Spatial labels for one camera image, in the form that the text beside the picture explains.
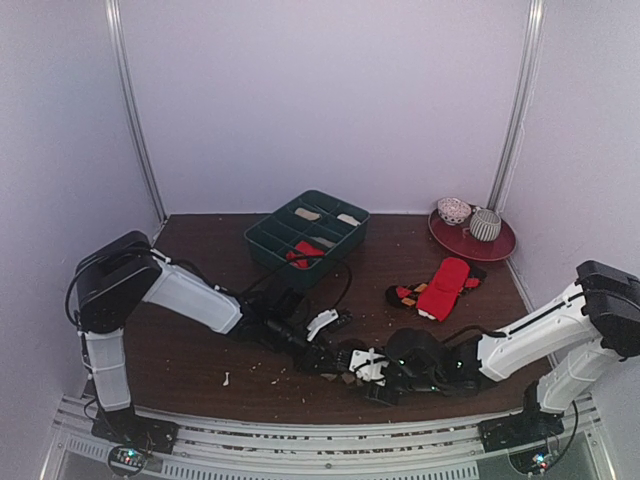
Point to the red round plate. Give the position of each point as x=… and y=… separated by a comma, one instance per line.
x=459, y=241

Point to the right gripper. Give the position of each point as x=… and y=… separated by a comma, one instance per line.
x=379, y=388

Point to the cream cloth in tray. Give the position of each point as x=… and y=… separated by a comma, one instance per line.
x=326, y=242

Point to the striped ceramic cup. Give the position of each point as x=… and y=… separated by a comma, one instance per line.
x=485, y=225

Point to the white patterned bowl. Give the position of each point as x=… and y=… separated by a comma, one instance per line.
x=453, y=211

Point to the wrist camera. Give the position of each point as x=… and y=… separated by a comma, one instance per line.
x=414, y=357
x=287, y=304

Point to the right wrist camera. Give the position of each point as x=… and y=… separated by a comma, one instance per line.
x=414, y=357

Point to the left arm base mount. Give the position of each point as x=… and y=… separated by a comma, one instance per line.
x=136, y=439

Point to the white cloth in tray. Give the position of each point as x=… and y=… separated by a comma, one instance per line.
x=348, y=219

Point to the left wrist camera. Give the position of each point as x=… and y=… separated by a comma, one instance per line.
x=287, y=304

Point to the aluminium front rail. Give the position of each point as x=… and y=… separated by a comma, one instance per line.
x=209, y=448

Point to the red cloth in tray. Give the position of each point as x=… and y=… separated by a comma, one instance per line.
x=306, y=251

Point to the left aluminium post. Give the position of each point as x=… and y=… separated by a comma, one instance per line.
x=118, y=43

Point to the green compartment tray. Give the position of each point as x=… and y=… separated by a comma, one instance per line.
x=273, y=236

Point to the red snowflake sock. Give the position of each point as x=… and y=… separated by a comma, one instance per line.
x=297, y=259

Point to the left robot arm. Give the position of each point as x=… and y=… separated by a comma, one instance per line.
x=108, y=285

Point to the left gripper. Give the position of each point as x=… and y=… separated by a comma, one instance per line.
x=308, y=364

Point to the beige cloth in tray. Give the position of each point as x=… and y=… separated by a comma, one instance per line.
x=307, y=214

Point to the right aluminium post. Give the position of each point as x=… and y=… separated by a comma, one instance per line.
x=522, y=98

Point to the black red argyle sock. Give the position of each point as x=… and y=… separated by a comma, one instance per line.
x=406, y=296

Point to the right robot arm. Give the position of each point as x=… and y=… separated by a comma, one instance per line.
x=596, y=316

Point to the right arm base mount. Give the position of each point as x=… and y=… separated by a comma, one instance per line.
x=525, y=436

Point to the brown argyle sock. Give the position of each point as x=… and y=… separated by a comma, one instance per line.
x=350, y=377

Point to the aluminium post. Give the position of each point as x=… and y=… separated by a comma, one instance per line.
x=118, y=43
x=522, y=98

